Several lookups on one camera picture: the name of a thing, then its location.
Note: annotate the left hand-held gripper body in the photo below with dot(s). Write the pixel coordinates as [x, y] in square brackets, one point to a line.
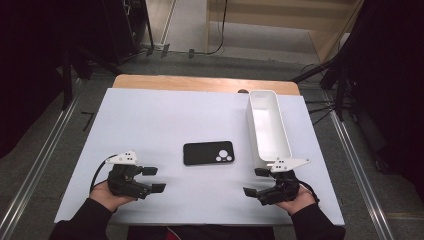
[125, 181]

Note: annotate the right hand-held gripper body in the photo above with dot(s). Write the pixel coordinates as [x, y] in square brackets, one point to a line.
[281, 186]

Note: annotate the white oblong plastic container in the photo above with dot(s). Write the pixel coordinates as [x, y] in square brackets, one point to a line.
[270, 133]

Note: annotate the person's right hand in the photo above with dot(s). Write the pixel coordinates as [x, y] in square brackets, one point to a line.
[298, 203]

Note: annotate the person's left hand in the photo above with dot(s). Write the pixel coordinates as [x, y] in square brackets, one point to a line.
[105, 196]

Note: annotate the white board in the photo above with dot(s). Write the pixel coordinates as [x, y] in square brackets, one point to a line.
[160, 116]

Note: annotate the small dark round object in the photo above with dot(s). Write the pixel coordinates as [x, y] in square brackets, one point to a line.
[243, 91]

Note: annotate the wooden table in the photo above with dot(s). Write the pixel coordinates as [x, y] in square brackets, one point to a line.
[200, 83]

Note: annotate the black metal stand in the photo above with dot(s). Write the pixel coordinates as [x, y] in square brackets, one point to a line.
[340, 86]
[67, 83]

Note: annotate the black equipment cabinet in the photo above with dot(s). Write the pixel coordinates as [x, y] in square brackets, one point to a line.
[123, 30]

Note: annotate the black curtain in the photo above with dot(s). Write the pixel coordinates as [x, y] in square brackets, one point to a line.
[30, 66]
[393, 83]

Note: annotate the light wooden furniture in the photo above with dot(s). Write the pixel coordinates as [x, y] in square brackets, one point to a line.
[326, 36]

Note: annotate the metal floor rail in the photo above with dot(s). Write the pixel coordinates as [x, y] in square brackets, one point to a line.
[361, 176]
[36, 166]

